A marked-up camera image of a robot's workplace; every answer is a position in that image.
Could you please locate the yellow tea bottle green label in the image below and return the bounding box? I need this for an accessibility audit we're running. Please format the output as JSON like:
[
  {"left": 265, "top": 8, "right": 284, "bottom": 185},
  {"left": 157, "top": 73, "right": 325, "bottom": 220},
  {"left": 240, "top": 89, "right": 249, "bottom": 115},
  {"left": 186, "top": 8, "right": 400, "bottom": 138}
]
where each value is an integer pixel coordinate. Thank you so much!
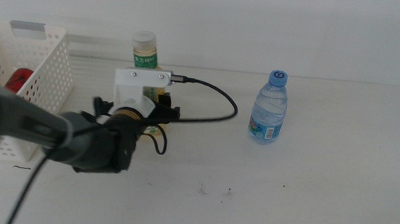
[{"left": 124, "top": 29, "right": 177, "bottom": 140}]

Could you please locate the clear water bottle blue cap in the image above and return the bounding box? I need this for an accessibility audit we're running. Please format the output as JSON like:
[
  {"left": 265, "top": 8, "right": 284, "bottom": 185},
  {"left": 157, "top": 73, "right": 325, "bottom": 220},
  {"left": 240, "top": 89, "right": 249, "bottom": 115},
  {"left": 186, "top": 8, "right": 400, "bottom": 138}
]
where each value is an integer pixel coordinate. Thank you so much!
[{"left": 246, "top": 68, "right": 290, "bottom": 146}]

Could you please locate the red soda can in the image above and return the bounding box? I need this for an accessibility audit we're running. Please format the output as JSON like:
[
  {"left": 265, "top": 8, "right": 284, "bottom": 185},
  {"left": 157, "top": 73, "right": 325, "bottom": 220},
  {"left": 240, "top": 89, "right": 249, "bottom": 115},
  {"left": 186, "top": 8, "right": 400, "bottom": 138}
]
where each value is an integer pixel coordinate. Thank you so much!
[{"left": 3, "top": 66, "right": 35, "bottom": 96}]

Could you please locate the white perforated plastic basket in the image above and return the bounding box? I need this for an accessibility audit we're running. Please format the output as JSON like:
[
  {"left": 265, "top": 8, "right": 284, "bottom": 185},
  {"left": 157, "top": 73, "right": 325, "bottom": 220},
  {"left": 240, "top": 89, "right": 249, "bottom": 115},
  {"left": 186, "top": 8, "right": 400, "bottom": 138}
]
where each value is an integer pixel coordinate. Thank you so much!
[{"left": 0, "top": 20, "right": 79, "bottom": 166}]

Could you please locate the black left camera cable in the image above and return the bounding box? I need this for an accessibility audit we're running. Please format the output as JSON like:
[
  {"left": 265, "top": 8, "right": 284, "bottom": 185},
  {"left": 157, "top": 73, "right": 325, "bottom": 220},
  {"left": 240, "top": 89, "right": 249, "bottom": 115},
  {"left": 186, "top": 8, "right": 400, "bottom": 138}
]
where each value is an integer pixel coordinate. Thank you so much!
[{"left": 4, "top": 62, "right": 242, "bottom": 224}]

